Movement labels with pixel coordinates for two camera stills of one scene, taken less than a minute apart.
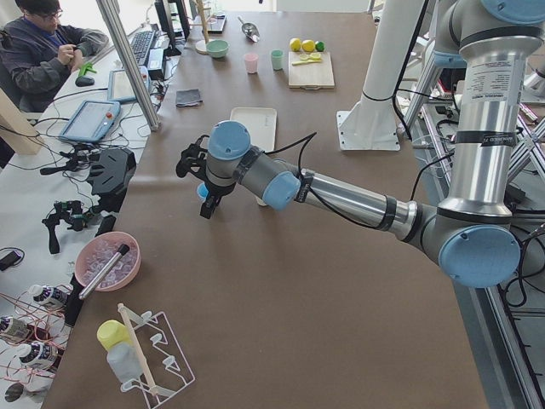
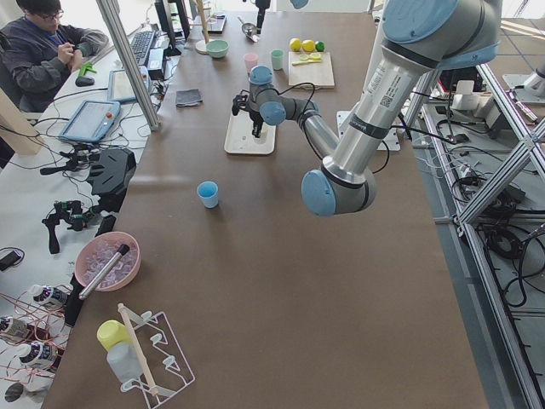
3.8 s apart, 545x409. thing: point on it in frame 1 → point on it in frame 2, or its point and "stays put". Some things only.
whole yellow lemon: [295, 44] stays put
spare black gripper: [70, 210] stays put
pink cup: [251, 63] stays put
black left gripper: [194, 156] → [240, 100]
